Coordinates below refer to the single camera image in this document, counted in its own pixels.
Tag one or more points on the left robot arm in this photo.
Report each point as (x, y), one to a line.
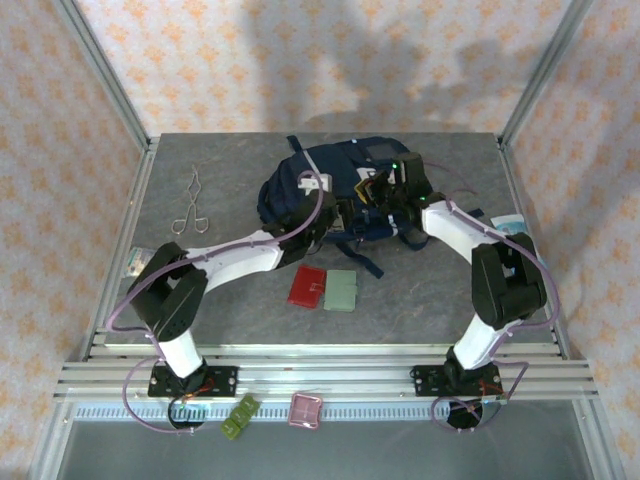
(240, 260)

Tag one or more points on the olive green block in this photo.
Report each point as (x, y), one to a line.
(240, 417)

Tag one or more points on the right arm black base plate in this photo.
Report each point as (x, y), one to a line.
(425, 380)

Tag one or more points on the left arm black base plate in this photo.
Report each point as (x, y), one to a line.
(225, 382)

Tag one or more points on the pink square dish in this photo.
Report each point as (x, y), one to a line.
(306, 411)

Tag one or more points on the aluminium frame post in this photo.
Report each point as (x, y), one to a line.
(542, 65)
(102, 65)

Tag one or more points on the grey metal shelf panel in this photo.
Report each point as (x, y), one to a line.
(320, 455)

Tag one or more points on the aluminium side rail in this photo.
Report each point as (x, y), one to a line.
(134, 200)
(511, 170)

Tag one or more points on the navy blue backpack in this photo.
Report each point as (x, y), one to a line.
(345, 165)

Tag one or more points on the red plastic case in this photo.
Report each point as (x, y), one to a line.
(306, 286)

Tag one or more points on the clear packet with green print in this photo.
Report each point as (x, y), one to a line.
(136, 260)

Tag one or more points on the aluminium cross rail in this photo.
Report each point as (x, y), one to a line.
(325, 372)

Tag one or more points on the light blue wipes pack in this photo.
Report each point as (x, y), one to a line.
(507, 225)

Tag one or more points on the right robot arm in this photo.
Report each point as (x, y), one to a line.
(455, 225)

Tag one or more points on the sage green case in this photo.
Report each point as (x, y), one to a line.
(341, 290)

